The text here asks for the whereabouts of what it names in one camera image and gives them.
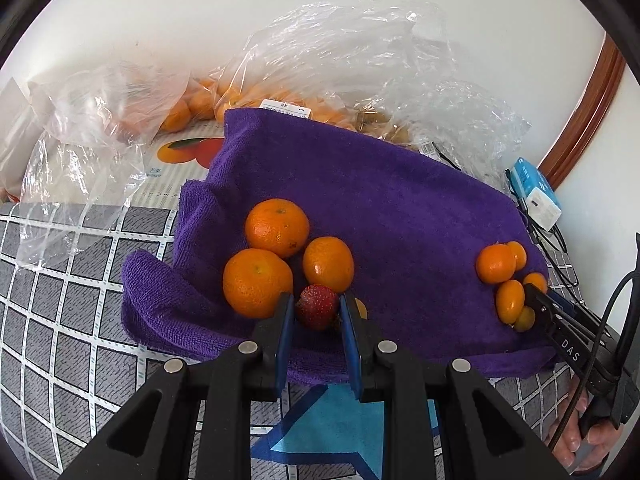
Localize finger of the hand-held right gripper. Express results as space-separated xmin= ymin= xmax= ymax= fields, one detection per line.
xmin=523 ymin=283 xmax=618 ymax=393
xmin=545 ymin=290 xmax=621 ymax=358

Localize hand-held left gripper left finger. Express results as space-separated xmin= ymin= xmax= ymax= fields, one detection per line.
xmin=60 ymin=292 xmax=296 ymax=480

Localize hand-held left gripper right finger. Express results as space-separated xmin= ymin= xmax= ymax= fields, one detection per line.
xmin=339 ymin=293 xmax=563 ymax=480

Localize small yellow-orange kumquat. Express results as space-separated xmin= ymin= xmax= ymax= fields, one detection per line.
xmin=512 ymin=306 xmax=536 ymax=333
xmin=495 ymin=279 xmax=526 ymax=324

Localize red strawberry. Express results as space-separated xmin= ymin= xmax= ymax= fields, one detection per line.
xmin=295 ymin=284 xmax=340 ymax=331

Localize large orange mandarin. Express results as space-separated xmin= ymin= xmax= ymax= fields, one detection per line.
xmin=302 ymin=236 xmax=355 ymax=294
xmin=222 ymin=248 xmax=294 ymax=319
xmin=244 ymin=198 xmax=311 ymax=259

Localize person's right hand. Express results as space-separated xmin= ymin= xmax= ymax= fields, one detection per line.
xmin=547 ymin=390 xmax=623 ymax=478

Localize white and blue box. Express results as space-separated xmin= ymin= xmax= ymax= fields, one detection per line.
xmin=510 ymin=156 xmax=563 ymax=231

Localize purple towel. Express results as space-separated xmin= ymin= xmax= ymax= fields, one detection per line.
xmin=121 ymin=107 xmax=558 ymax=386

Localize printed fruit carton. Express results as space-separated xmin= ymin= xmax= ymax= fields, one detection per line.
xmin=140 ymin=135 xmax=226 ymax=208

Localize grey plaid blanket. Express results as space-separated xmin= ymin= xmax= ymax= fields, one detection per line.
xmin=0 ymin=202 xmax=591 ymax=480

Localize pile of brown longans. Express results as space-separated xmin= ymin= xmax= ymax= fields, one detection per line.
xmin=350 ymin=107 xmax=411 ymax=146

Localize pile of bagged mandarins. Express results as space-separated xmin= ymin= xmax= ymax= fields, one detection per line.
xmin=160 ymin=77 xmax=351 ymax=131

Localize crumpled clear plastic bag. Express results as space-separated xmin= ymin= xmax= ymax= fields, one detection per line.
xmin=20 ymin=60 xmax=191 ymax=271

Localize large clear plastic bag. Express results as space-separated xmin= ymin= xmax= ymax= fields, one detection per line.
xmin=215 ymin=0 xmax=531 ymax=181

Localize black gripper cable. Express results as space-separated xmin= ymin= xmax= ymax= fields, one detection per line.
xmin=545 ymin=232 xmax=640 ymax=456

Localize black cables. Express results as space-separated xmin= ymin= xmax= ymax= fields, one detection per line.
xmin=505 ymin=170 xmax=586 ymax=306

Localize brown wooden door frame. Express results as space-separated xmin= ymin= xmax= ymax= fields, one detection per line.
xmin=537 ymin=32 xmax=626 ymax=193

